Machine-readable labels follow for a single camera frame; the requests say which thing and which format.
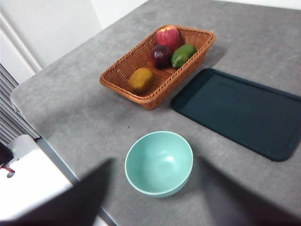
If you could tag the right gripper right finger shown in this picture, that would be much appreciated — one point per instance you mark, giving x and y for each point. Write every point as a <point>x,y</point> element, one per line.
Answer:
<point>235,207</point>

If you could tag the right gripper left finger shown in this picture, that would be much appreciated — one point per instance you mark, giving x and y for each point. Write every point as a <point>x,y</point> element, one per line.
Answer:
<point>77,207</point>

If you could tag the brown kiwi fruit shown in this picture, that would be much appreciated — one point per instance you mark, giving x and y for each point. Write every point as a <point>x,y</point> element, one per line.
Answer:
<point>141,80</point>

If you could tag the green avocado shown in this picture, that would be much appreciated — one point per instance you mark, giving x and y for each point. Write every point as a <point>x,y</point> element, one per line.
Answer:
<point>183,56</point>

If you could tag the dark rectangular tray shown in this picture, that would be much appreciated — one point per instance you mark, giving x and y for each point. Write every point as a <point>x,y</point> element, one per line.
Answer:
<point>240,113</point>

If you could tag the grey slatted panel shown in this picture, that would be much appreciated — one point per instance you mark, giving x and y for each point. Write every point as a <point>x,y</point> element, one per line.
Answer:
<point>9,113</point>

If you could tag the teal ribbed bowl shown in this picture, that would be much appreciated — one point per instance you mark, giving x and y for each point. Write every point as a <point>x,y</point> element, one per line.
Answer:
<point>160,164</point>

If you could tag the dark purple plum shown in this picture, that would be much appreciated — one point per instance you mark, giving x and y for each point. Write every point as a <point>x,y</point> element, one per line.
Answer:
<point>161,56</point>

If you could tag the brown wicker basket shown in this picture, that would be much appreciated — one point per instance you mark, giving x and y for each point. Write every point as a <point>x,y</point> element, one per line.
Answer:
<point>122,75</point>

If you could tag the red apple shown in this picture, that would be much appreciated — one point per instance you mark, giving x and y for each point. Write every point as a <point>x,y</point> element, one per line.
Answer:
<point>168,37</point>

